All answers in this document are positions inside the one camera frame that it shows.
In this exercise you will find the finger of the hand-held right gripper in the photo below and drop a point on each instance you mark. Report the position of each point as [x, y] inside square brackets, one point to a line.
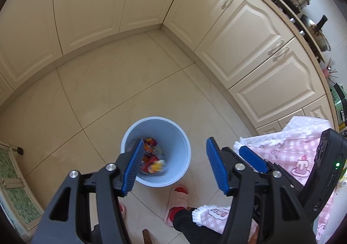
[252, 158]

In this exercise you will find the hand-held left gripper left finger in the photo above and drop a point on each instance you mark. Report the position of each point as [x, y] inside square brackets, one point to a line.
[132, 168]

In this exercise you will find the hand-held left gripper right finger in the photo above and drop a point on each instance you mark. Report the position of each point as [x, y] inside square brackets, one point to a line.
[217, 168]

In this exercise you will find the gold snack wrapper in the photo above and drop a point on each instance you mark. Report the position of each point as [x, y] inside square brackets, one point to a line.
[157, 165]

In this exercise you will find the orange snack bag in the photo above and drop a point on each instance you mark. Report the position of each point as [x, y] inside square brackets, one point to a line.
[150, 147]

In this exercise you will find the light blue plastic bin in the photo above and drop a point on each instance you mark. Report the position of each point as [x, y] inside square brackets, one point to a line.
[173, 149]

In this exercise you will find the pink checked tablecloth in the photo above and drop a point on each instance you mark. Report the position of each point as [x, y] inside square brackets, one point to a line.
[295, 157]

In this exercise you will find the pink slipper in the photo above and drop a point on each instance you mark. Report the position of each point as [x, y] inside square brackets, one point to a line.
[122, 210]
[179, 198]

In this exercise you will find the person's black trouser leg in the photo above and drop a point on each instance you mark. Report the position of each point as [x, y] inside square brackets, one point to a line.
[189, 225]

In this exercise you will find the brown wooden piece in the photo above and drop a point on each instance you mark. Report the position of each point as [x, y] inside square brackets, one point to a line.
[147, 237]

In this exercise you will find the green electric cooker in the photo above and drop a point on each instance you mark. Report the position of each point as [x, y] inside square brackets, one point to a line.
[337, 97]

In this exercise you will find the pink chopstick holder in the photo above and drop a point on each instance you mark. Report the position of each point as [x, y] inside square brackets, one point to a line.
[325, 71]

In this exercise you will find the green glass panel door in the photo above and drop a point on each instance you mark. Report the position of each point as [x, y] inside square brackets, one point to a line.
[16, 192]

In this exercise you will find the steel wok with lid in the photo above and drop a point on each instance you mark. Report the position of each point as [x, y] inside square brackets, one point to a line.
[317, 35]

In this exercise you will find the black gas stove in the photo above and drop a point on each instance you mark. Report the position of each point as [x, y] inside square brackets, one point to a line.
[296, 25]

